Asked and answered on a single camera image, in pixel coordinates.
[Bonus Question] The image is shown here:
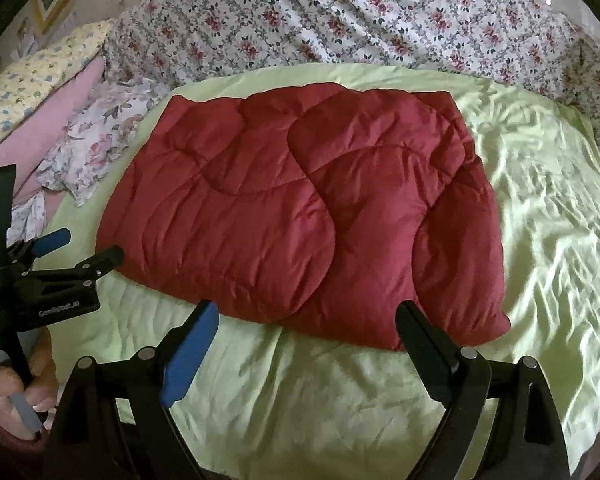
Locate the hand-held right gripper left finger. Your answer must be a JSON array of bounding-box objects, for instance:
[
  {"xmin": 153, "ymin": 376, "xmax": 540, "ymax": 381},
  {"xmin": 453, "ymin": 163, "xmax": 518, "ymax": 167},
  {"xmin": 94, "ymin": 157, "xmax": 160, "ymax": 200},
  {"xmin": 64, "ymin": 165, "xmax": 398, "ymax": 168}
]
[{"xmin": 42, "ymin": 300, "xmax": 221, "ymax": 480}]

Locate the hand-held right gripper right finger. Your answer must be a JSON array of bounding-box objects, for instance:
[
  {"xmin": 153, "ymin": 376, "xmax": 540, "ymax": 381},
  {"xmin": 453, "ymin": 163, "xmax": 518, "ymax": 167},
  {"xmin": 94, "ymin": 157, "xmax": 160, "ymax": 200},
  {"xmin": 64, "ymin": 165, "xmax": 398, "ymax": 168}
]
[{"xmin": 395, "ymin": 300, "xmax": 573, "ymax": 480}]

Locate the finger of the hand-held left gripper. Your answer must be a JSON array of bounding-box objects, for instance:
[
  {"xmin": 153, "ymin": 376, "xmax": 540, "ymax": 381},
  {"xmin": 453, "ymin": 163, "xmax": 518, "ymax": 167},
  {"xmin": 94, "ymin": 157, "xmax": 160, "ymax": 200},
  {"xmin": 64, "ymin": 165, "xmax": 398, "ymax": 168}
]
[
  {"xmin": 30, "ymin": 246, "xmax": 126, "ymax": 287},
  {"xmin": 7, "ymin": 227, "xmax": 73, "ymax": 263}
]

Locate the red quilted jacket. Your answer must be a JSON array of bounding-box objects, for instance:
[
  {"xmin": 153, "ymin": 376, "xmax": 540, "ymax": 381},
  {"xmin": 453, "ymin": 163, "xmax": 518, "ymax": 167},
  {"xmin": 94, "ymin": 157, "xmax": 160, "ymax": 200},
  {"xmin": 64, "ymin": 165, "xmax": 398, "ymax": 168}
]
[{"xmin": 95, "ymin": 82, "xmax": 512, "ymax": 352}]

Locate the person's left forearm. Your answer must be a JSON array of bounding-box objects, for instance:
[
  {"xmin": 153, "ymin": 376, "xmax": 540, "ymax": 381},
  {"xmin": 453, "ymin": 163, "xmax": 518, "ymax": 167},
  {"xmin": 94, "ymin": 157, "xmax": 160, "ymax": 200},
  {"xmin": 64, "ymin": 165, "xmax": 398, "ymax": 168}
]
[{"xmin": 0, "ymin": 400, "xmax": 48, "ymax": 480}]

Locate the person's left hand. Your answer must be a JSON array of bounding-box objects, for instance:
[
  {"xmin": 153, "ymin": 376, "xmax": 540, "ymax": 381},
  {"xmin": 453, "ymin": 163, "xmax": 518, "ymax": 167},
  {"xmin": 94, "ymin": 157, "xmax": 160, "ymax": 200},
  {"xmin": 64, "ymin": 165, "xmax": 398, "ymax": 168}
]
[{"xmin": 0, "ymin": 330, "xmax": 61, "ymax": 441}]

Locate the pink pillow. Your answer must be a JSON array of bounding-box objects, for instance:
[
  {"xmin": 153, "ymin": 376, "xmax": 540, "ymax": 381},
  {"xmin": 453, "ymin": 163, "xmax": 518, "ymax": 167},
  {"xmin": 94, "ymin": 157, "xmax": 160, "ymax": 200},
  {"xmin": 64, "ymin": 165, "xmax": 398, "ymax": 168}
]
[{"xmin": 0, "ymin": 55, "xmax": 106, "ymax": 241}]

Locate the pale floral white cloth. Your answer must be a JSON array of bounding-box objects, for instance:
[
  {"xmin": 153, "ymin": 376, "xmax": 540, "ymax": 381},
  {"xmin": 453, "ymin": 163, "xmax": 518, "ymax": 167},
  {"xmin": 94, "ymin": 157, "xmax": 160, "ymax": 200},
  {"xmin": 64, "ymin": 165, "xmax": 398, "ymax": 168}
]
[{"xmin": 12, "ymin": 80, "xmax": 173, "ymax": 241}]

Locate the light green bed sheet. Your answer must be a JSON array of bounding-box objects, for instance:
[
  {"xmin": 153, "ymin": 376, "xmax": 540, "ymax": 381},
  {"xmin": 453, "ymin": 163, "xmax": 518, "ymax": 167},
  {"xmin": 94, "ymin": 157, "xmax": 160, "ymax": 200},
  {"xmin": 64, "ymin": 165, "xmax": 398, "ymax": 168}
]
[{"xmin": 32, "ymin": 62, "xmax": 600, "ymax": 480}]

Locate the yellow printed pillow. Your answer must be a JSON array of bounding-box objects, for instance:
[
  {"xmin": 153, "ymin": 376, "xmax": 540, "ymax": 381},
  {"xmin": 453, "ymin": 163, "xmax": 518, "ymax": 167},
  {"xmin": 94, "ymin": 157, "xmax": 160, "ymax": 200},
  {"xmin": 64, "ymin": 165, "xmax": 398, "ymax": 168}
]
[{"xmin": 0, "ymin": 19, "xmax": 117, "ymax": 158}]

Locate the rose print quilt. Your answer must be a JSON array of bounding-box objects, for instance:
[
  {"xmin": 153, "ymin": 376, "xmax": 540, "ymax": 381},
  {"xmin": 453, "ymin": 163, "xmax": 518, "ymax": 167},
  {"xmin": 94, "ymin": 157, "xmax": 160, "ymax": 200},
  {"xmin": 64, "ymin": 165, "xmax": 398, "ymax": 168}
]
[{"xmin": 102, "ymin": 0, "xmax": 600, "ymax": 166}]

